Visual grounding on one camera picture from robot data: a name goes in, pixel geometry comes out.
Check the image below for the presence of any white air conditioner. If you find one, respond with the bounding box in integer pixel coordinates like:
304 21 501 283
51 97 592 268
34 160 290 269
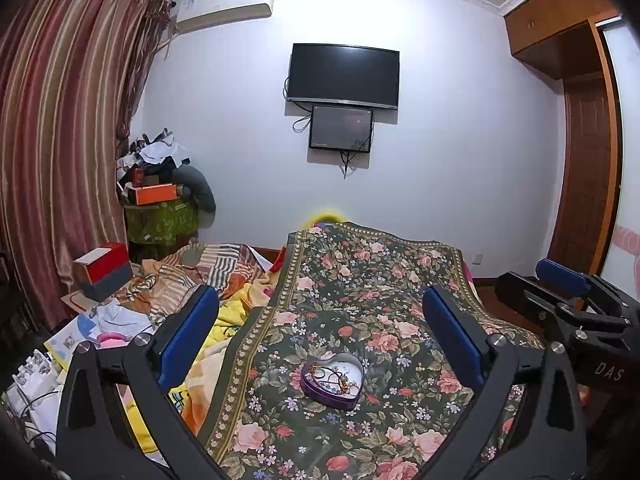
172 0 277 36

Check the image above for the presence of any purple heart-shaped tin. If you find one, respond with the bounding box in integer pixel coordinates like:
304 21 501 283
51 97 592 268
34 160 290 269
300 352 366 411

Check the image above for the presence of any striped quilt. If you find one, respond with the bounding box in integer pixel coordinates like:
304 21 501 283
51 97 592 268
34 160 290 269
117 239 281 312

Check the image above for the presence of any yellow blanket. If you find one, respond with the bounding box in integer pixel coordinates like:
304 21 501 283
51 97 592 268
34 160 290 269
120 280 282 467

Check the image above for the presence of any wall-mounted television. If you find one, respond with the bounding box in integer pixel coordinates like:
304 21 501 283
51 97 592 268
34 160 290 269
286 42 401 112

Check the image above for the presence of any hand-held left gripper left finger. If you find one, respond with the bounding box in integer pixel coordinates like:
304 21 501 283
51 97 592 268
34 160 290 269
55 284 221 480

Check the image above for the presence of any black television cable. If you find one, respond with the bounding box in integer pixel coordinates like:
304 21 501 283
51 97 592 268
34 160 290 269
292 101 313 134

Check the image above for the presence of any white wardrobe sliding door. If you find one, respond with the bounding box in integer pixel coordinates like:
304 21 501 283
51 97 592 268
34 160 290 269
600 19 640 293

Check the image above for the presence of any small wall-mounted monitor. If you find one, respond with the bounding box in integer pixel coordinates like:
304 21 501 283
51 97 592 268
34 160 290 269
308 105 375 155

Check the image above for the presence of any orange box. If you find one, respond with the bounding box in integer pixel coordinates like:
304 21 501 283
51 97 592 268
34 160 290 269
134 184 179 206

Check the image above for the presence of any yellow pillow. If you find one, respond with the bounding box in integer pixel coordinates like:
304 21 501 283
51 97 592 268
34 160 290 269
304 208 352 227

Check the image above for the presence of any pile of clothes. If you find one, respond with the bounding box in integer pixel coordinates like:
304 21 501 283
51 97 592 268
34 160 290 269
117 130 189 172

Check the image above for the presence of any red and grey box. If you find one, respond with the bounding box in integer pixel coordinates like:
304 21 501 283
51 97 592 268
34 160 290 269
74 241 134 302

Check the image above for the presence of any wooden overhead cabinet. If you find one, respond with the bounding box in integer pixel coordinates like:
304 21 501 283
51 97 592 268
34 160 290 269
503 5 624 81

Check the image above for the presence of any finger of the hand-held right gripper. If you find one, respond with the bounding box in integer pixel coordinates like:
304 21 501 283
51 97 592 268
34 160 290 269
535 258 640 313
497 271 633 343

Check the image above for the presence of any wooden door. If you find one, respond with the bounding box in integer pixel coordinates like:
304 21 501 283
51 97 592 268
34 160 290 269
546 74 624 307

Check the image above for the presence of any floral blanket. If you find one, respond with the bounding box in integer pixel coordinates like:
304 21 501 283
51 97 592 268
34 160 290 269
197 221 551 480

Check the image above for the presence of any striped curtain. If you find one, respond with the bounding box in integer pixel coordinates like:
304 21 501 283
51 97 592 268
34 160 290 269
0 0 174 333

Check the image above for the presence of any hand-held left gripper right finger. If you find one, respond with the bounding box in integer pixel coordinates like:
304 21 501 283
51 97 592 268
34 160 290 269
422 285 588 480

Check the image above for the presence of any black monitor cable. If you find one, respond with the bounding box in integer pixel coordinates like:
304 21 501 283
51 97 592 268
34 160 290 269
339 149 362 180

